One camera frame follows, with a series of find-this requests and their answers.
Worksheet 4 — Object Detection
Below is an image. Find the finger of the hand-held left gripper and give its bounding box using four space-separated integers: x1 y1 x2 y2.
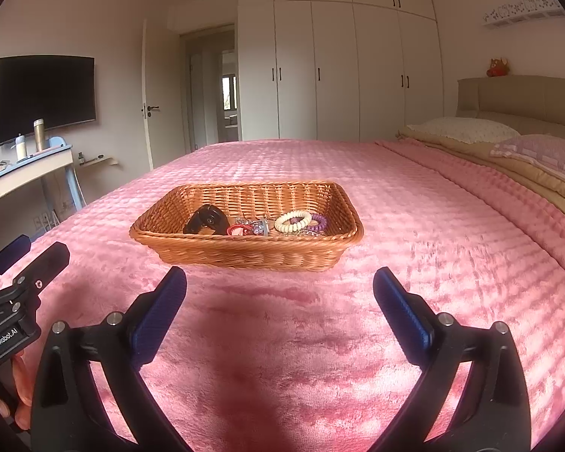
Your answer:
13 241 71 314
0 234 32 288

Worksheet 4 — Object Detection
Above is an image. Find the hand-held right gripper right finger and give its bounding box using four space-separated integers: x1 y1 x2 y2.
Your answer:
372 266 533 452

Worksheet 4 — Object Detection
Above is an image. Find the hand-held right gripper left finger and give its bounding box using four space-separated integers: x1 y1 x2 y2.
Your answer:
31 266 194 452

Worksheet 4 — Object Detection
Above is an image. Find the brown wicker basket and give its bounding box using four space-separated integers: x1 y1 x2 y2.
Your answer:
129 180 364 274

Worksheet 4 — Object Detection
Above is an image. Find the silver hair clip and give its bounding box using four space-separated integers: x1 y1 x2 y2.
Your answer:
238 217 272 237

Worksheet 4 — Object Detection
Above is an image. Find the person's left hand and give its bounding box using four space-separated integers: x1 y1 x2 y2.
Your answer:
0 353 33 433

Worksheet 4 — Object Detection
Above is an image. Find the pink plush blanket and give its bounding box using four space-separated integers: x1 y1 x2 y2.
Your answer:
0 139 565 452

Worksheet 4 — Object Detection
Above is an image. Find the white curved desk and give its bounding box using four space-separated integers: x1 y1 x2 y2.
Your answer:
0 144 86 214

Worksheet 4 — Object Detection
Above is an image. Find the black hair claw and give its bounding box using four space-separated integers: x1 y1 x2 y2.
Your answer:
183 204 230 235

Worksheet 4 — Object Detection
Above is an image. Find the beige quilt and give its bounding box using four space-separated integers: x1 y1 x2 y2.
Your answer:
395 125 565 228

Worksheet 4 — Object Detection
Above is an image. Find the white dotted pillow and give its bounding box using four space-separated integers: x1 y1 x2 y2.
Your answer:
407 117 521 145

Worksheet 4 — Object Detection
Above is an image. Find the pink checked pillow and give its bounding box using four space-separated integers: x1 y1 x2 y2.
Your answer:
490 133 565 195

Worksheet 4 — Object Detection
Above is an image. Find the white door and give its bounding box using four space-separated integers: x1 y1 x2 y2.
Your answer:
141 19 189 173

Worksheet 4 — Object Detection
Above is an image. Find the beige padded headboard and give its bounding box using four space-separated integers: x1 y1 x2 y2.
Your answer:
456 75 565 145

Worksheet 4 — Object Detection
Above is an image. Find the white wardrobe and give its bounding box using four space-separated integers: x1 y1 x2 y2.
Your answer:
238 0 446 142

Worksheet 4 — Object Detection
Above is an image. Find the white wall socket panel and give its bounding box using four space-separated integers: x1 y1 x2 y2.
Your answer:
32 211 60 234

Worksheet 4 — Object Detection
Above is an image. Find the small wooden wall shelf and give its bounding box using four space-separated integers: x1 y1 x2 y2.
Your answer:
78 153 120 168

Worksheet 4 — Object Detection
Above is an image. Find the purple spiral hair tie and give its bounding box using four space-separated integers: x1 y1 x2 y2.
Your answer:
304 213 330 234

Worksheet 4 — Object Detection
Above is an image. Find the cream spiral bracelet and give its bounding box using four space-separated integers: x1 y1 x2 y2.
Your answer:
274 210 314 234

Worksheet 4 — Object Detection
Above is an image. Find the black wall television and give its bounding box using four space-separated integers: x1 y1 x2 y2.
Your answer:
0 55 97 148

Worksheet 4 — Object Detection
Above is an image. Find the white decorative wall shelf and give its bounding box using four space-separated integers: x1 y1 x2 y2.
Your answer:
481 0 565 29

